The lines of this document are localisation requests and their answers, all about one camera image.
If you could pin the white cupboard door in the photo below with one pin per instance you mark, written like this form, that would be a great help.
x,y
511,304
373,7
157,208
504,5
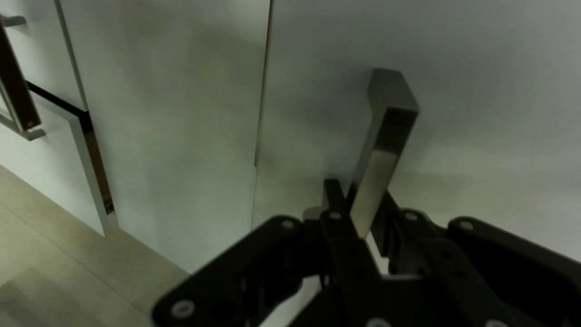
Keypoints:
x,y
170,121
497,121

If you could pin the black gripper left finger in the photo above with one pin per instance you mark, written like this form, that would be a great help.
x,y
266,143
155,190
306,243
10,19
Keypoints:
x,y
339,266

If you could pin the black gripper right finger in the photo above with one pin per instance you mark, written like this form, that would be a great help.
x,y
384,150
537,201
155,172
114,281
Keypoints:
x,y
460,274

